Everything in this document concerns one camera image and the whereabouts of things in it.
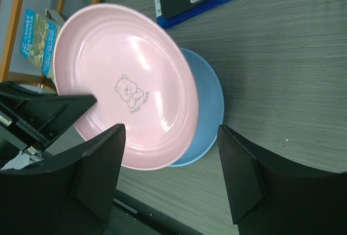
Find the blue white book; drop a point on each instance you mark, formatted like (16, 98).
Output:
(39, 38)

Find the orange wooden shelf rack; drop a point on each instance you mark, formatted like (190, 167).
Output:
(32, 80)

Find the light blue plate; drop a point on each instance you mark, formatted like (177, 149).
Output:
(211, 108)

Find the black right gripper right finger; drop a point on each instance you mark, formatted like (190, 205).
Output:
(269, 194)

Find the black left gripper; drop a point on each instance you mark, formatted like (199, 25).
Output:
(31, 122)

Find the pink plate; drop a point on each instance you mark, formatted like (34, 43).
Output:
(139, 77)

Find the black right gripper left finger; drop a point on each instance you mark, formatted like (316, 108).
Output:
(69, 193)

